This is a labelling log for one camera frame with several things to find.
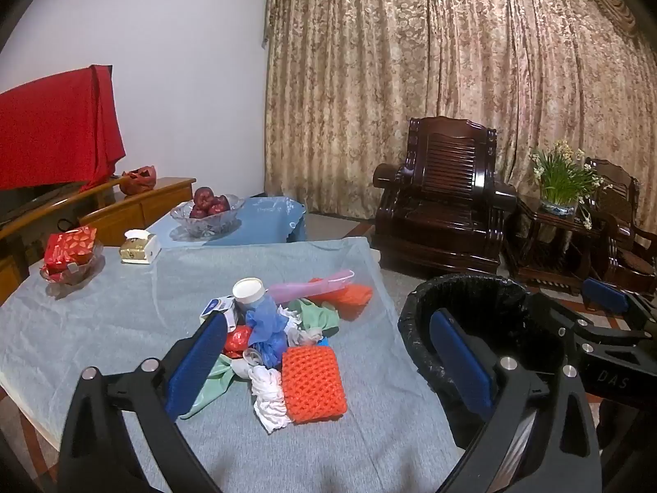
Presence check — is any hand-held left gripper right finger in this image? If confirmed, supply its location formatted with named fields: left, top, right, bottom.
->
left=429, top=309, right=602, bottom=493

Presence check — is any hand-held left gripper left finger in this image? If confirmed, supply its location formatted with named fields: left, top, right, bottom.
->
left=58, top=312, right=229, bottom=493

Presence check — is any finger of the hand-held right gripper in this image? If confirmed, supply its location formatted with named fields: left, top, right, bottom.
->
left=582, top=277, right=657, bottom=330
left=528, top=292, right=652, bottom=356

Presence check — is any green plastic bag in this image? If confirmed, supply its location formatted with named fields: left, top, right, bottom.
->
left=287, top=299, right=340, bottom=336
left=182, top=354, right=248, bottom=419

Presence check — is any red wrapper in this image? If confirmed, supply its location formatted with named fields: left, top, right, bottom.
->
left=224, top=326, right=252, bottom=357

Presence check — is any trash bin with black bag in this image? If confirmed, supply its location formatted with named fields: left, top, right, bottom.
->
left=397, top=273, right=583, bottom=468

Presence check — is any white and blue carton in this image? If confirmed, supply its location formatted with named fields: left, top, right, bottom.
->
left=202, top=295, right=237, bottom=329

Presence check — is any blue plastic bag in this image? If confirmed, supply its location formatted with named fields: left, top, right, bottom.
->
left=245, top=298, right=289, bottom=371

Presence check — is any white tissue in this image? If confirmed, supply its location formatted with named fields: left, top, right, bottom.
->
left=287, top=318, right=326, bottom=348
left=248, top=364, right=291, bottom=435

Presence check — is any white paper cup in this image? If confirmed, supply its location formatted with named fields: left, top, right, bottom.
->
left=232, top=277, right=268, bottom=314

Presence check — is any pink face mask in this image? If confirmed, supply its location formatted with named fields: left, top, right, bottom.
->
left=267, top=270, right=356, bottom=304

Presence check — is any dark wooden side table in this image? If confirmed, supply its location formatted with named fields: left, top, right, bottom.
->
left=505, top=198, right=601, bottom=296

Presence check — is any dark wooden armchair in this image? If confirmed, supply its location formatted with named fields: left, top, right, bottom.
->
left=582, top=158, right=657, bottom=293
left=370, top=116, right=518, bottom=274

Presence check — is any potted narcissus plant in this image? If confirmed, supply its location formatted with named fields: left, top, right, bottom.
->
left=528, top=140, right=606, bottom=219

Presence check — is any white gold tissue box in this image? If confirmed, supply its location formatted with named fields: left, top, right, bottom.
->
left=119, top=229, right=162, bottom=265

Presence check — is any glass fruit bowl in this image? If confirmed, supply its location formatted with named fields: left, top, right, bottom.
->
left=170, top=194, right=246, bottom=238

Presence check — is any glass dish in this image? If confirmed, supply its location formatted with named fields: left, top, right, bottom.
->
left=40, top=244, right=105, bottom=286

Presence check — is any blue tablecloth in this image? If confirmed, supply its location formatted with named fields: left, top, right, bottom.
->
left=146, top=196, right=309, bottom=248

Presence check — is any wooden cabinet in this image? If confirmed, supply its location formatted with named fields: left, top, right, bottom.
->
left=0, top=177, right=197, bottom=304

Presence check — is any red patterned gift box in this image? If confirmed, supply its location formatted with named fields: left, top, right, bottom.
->
left=44, top=226, right=98, bottom=274

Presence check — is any red pumpkin ornament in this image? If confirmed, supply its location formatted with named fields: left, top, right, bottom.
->
left=119, top=166, right=157, bottom=196

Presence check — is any black television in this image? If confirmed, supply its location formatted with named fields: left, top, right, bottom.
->
left=0, top=181, right=83, bottom=227

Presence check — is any red cloth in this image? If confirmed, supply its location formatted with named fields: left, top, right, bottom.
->
left=0, top=64, right=126, bottom=192

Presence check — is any beige floral curtain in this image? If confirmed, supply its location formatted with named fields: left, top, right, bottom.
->
left=263, top=0, right=657, bottom=227

